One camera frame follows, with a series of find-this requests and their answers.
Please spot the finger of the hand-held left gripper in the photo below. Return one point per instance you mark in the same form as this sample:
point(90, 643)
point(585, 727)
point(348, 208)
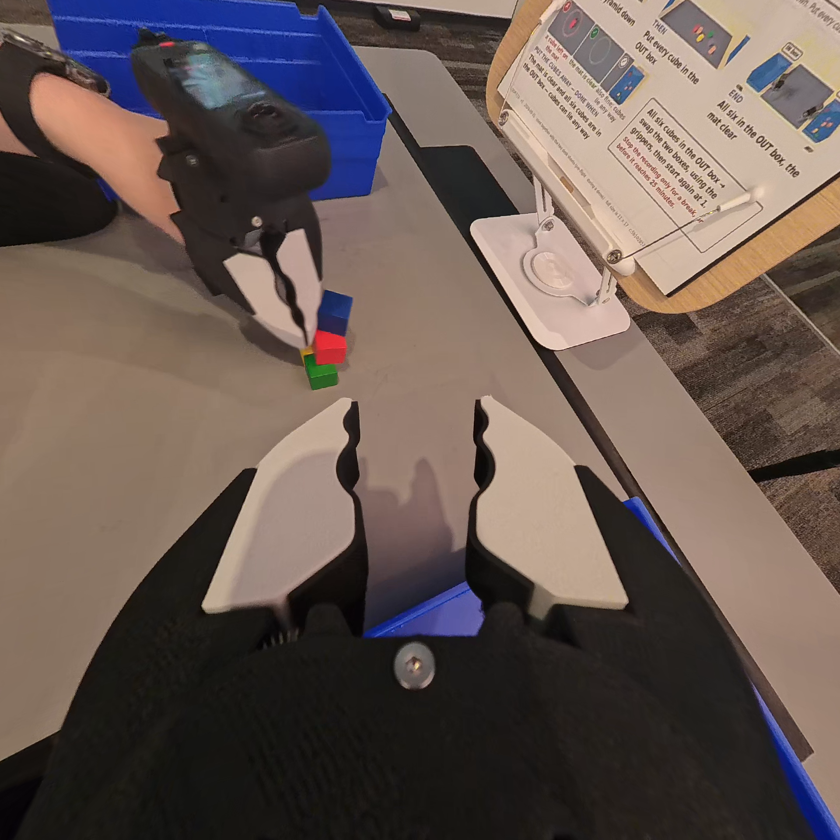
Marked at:
point(259, 289)
point(303, 262)

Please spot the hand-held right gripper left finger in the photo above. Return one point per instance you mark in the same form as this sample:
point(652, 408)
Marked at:
point(289, 525)

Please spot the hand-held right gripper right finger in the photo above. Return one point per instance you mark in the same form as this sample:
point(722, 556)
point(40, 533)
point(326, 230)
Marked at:
point(544, 525)

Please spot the dark blue wooden cube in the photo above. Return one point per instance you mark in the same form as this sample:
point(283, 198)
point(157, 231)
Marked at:
point(336, 310)

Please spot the red wooden cube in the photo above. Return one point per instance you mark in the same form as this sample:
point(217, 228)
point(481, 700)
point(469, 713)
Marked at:
point(330, 346)

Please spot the green wooden cube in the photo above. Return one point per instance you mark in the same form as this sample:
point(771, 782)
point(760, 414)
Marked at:
point(321, 375)

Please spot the blue plastic storage bin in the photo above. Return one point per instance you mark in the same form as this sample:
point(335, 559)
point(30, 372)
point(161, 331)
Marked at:
point(295, 65)
point(433, 617)

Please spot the person's left hand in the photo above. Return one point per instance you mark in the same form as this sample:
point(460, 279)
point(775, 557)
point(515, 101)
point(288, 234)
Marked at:
point(105, 138)

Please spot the printed instruction sheet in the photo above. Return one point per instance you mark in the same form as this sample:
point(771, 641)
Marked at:
point(689, 98)

